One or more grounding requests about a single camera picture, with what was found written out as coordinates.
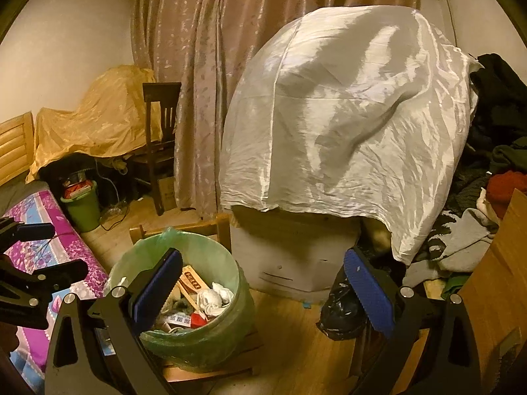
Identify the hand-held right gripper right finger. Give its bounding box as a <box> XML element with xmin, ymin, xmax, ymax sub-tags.
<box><xmin>343</xmin><ymin>247</ymin><xmax>483</xmax><ymax>395</ymax></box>

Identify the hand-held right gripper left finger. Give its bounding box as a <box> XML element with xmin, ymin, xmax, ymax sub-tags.
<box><xmin>44</xmin><ymin>248</ymin><xmax>184</xmax><ymax>395</ymax></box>

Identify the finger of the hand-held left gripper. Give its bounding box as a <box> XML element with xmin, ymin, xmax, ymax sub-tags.
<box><xmin>0</xmin><ymin>218</ymin><xmax>56</xmax><ymax>243</ymax></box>
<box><xmin>0</xmin><ymin>255</ymin><xmax>90</xmax><ymax>297</ymax></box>

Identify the green scouring cloth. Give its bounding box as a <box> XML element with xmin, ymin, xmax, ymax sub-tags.
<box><xmin>165</xmin><ymin>292</ymin><xmax>194</xmax><ymax>312</ymax></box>

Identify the red tan patterned carton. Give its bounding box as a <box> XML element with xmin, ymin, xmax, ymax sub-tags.
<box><xmin>181</xmin><ymin>267</ymin><xmax>207</xmax><ymax>297</ymax></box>

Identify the white box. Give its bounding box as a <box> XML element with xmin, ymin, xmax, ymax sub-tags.
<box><xmin>165</xmin><ymin>312</ymin><xmax>193</xmax><ymax>330</ymax></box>

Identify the trash bin with green bag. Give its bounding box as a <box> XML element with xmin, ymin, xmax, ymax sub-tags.
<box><xmin>105</xmin><ymin>228</ymin><xmax>256</xmax><ymax>373</ymax></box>

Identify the floral striped bedsheet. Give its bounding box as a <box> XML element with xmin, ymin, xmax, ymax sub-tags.
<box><xmin>0</xmin><ymin>189</ymin><xmax>112</xmax><ymax>383</ymax></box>

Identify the black plastic bag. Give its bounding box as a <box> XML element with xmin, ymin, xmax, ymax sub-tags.
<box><xmin>317</xmin><ymin>269</ymin><xmax>371</xmax><ymax>341</ymax></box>

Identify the grey bed sheet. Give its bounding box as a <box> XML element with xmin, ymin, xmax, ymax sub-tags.
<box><xmin>0</xmin><ymin>180</ymin><xmax>48</xmax><ymax>210</ymax></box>

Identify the green plastic bucket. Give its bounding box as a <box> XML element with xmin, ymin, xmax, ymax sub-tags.
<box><xmin>61</xmin><ymin>180</ymin><xmax>101</xmax><ymax>233</ymax></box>

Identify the white appliance cabinet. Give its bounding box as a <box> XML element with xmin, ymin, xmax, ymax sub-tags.
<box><xmin>230</xmin><ymin>208</ymin><xmax>363</xmax><ymax>301</ymax></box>

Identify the wooden headboard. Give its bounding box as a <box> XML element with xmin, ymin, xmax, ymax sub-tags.
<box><xmin>0</xmin><ymin>111</ymin><xmax>36</xmax><ymax>188</ymax></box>

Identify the small cardboard box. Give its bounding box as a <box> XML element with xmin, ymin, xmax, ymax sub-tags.
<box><xmin>158</xmin><ymin>176</ymin><xmax>178</xmax><ymax>212</ymax></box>

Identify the grey garment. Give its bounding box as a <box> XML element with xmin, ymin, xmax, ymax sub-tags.
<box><xmin>428</xmin><ymin>208</ymin><xmax>499</xmax><ymax>272</ymax></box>

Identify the golden cloth cover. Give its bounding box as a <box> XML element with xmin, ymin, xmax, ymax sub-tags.
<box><xmin>25</xmin><ymin>65</ymin><xmax>163</xmax><ymax>184</ymax></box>

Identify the brown cardboard sheet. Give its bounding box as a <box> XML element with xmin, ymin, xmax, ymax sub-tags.
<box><xmin>457</xmin><ymin>189</ymin><xmax>527</xmax><ymax>395</ymax></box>

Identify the red garment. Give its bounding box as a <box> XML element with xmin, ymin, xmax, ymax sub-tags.
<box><xmin>488</xmin><ymin>171</ymin><xmax>527</xmax><ymax>219</ymax></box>

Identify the white satin cloth cover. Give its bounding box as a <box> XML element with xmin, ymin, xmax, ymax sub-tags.
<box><xmin>217</xmin><ymin>6</ymin><xmax>482</xmax><ymax>266</ymax></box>

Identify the dark wooden chair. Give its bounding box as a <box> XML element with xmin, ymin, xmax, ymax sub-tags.
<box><xmin>132</xmin><ymin>82</ymin><xmax>182</xmax><ymax>215</ymax></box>

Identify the black garment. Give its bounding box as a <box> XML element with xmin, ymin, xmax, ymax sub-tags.
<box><xmin>467</xmin><ymin>53</ymin><xmax>527</xmax><ymax>161</ymax></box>

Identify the pink patterned curtain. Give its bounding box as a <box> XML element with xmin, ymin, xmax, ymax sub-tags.
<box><xmin>131</xmin><ymin>0</ymin><xmax>423</xmax><ymax>219</ymax></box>

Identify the tangled floor cable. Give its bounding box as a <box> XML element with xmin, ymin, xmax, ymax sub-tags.
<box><xmin>99</xmin><ymin>189</ymin><xmax>132</xmax><ymax>231</ymax></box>

